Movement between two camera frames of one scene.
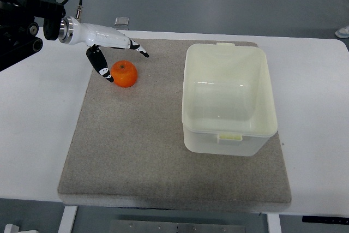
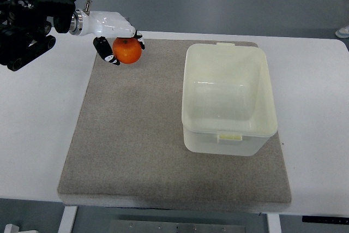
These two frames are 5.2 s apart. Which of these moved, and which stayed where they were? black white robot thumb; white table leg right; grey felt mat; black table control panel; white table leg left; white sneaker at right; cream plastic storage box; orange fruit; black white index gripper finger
Moved: black white robot thumb; black white index gripper finger; orange fruit
Stayed: grey felt mat; white table leg right; white table leg left; cream plastic storage box; white sneaker at right; black table control panel
